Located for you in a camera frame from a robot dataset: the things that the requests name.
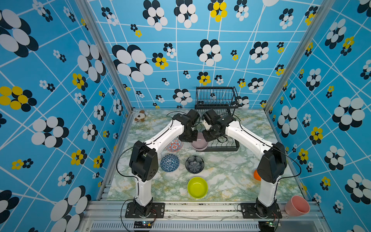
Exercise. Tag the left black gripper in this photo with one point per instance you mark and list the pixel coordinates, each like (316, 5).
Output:
(193, 139)

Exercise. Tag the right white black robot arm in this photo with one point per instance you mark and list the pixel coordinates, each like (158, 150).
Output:
(272, 156)

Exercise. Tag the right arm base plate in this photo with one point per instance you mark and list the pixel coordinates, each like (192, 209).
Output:
(259, 211)

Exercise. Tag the red white patterned bowl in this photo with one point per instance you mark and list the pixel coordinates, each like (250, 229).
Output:
(174, 146)

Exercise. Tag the pink plastic cup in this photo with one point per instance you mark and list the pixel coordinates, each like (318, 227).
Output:
(297, 206)

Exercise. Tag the blue patterned bowl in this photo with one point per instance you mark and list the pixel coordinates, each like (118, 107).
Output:
(169, 163)

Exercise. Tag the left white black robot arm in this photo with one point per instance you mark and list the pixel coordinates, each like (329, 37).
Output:
(144, 157)

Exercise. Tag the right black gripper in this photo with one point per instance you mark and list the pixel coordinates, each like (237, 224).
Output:
(206, 137)

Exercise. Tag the lime green bowl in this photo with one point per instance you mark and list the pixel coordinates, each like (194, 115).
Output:
(197, 187)

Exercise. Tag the black patterned bowl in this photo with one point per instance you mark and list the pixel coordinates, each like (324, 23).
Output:
(194, 164)

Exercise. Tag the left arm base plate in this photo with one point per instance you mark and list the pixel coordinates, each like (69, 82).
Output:
(152, 210)

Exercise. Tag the circuit board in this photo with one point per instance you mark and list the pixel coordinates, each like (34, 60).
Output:
(143, 224)
(266, 226)

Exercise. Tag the left circuit board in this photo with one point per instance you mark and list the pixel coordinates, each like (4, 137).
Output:
(143, 224)

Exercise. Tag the orange fruit right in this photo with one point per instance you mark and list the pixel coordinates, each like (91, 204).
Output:
(256, 176)

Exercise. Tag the right circuit board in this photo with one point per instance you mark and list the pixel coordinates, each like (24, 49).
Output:
(266, 226)

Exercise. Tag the lilac plastic bowl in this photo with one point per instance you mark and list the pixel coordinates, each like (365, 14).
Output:
(200, 144)

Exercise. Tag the black wire dish rack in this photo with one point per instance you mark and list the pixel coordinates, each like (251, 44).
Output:
(213, 103)

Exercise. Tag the small plush toy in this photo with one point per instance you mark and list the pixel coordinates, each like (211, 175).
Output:
(140, 116)

